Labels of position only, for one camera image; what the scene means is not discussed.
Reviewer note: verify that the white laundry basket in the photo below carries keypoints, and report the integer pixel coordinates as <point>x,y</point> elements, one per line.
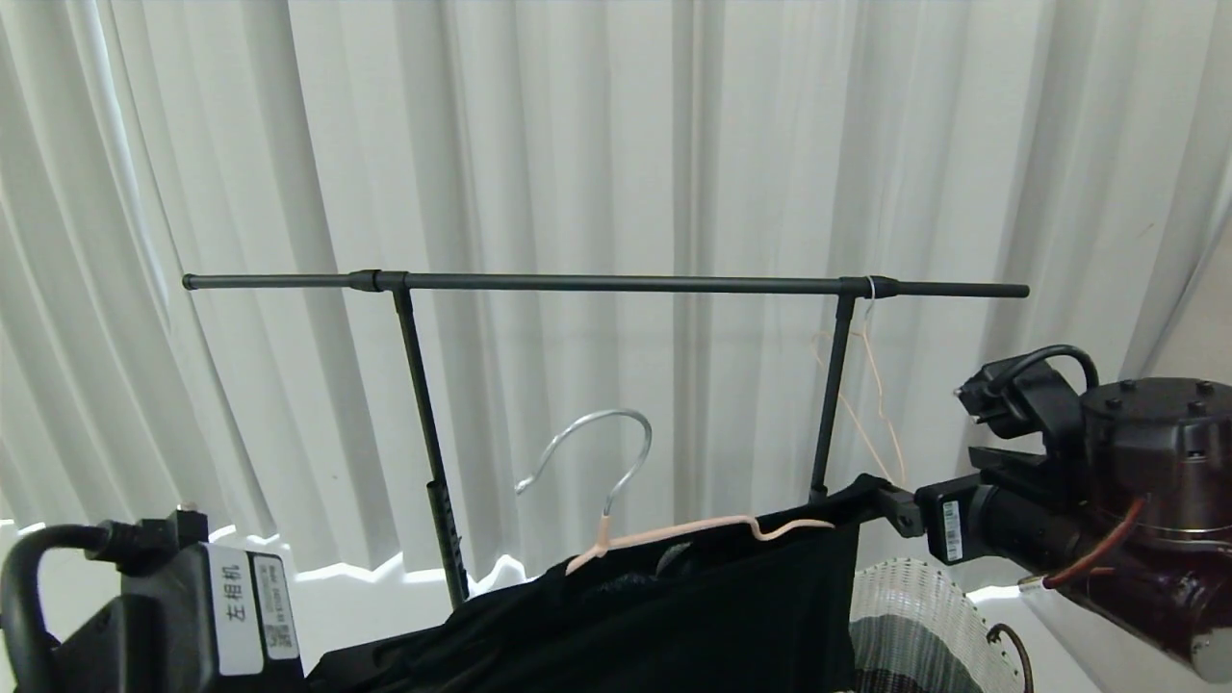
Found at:
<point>914,616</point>

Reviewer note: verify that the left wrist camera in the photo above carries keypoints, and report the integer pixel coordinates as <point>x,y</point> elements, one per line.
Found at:
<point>183,626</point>

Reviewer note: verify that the black garment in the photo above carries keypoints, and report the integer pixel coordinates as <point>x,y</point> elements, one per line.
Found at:
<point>674,626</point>

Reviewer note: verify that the black clothes rack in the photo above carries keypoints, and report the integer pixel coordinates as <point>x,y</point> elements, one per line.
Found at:
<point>616,284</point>

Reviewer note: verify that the white curtain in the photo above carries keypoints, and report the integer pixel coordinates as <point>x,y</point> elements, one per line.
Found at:
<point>577,144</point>

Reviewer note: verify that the pink clothes hanger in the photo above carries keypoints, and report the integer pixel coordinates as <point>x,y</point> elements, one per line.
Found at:
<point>900,472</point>
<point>603,535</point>

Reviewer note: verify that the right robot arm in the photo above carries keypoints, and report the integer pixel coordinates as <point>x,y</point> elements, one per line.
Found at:
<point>1155,452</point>

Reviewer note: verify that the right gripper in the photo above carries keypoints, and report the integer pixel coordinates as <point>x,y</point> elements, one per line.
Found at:
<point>948,520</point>

